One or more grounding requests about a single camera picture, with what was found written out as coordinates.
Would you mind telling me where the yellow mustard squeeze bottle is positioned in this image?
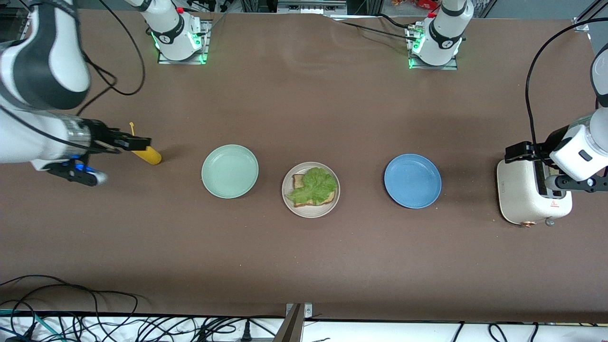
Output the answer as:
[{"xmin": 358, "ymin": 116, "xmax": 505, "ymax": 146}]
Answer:
[{"xmin": 129, "ymin": 122, "xmax": 162, "ymax": 165}]

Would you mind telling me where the brown bread slice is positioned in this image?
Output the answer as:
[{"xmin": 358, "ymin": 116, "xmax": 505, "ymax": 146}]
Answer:
[{"xmin": 293, "ymin": 174, "xmax": 337, "ymax": 208}]

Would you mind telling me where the green lettuce leaf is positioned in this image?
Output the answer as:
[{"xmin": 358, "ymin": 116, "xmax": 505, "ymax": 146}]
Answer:
[{"xmin": 286, "ymin": 167, "xmax": 339, "ymax": 206}]

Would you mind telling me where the mint green plate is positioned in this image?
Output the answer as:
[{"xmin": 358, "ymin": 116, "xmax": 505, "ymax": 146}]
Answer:
[{"xmin": 201, "ymin": 144, "xmax": 259, "ymax": 199}]

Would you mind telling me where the blue plate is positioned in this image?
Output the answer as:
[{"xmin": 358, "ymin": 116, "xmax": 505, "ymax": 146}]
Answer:
[{"xmin": 384, "ymin": 153, "xmax": 442, "ymax": 209}]

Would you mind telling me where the beige plate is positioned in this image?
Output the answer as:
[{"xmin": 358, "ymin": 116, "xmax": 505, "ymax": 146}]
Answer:
[{"xmin": 282, "ymin": 162, "xmax": 341, "ymax": 219}]

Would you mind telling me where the cream white toaster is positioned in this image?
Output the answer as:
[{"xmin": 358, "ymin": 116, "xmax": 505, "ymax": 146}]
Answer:
[{"xmin": 496, "ymin": 157, "xmax": 573, "ymax": 228}]

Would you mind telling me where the red snack packet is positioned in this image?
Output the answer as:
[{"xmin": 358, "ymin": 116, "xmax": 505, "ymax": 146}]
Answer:
[{"xmin": 392, "ymin": 0, "xmax": 440, "ymax": 11}]

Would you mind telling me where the brown table cover sheet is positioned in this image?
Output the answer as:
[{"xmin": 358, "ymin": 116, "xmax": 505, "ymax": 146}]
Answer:
[{"xmin": 0, "ymin": 9, "xmax": 608, "ymax": 323}]

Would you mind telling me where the grey device box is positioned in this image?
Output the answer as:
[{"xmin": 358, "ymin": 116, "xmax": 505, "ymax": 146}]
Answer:
[{"xmin": 277, "ymin": 0, "xmax": 347, "ymax": 15}]

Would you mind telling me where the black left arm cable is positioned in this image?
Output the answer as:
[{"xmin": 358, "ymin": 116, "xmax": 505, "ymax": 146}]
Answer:
[{"xmin": 525, "ymin": 18, "xmax": 608, "ymax": 160}]

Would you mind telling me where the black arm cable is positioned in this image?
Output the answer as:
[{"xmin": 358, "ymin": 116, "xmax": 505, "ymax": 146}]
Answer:
[
  {"xmin": 525, "ymin": 18, "xmax": 608, "ymax": 160},
  {"xmin": 0, "ymin": 0, "xmax": 146, "ymax": 157}
]

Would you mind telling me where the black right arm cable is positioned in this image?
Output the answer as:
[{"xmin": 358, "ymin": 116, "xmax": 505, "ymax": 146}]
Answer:
[{"xmin": 0, "ymin": 0, "xmax": 146, "ymax": 157}]

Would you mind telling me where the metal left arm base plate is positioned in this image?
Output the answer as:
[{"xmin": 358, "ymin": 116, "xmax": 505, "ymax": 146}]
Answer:
[{"xmin": 406, "ymin": 24, "xmax": 459, "ymax": 71}]

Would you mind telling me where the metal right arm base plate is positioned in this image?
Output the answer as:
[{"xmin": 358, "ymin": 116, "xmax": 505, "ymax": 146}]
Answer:
[{"xmin": 158, "ymin": 19, "xmax": 210, "ymax": 65}]

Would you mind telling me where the aluminium frame rail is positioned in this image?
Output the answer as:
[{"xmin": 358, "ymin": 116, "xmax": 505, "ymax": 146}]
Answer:
[{"xmin": 572, "ymin": 0, "xmax": 608, "ymax": 33}]

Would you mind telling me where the black looped floor cable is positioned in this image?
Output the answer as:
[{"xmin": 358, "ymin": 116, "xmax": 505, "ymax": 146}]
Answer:
[{"xmin": 0, "ymin": 275, "xmax": 138, "ymax": 328}]

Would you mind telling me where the black base power cable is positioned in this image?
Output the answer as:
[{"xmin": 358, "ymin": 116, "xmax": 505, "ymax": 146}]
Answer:
[
  {"xmin": 375, "ymin": 13, "xmax": 411, "ymax": 29},
  {"xmin": 328, "ymin": 17, "xmax": 415, "ymax": 41}
]

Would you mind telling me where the teal floor cable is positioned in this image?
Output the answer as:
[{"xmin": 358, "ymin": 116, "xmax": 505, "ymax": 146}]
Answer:
[{"xmin": 0, "ymin": 309, "xmax": 62, "ymax": 342}]

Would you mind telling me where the grey metal table bracket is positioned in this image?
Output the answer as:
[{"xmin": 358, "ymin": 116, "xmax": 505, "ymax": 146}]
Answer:
[{"xmin": 273, "ymin": 303, "xmax": 313, "ymax": 342}]

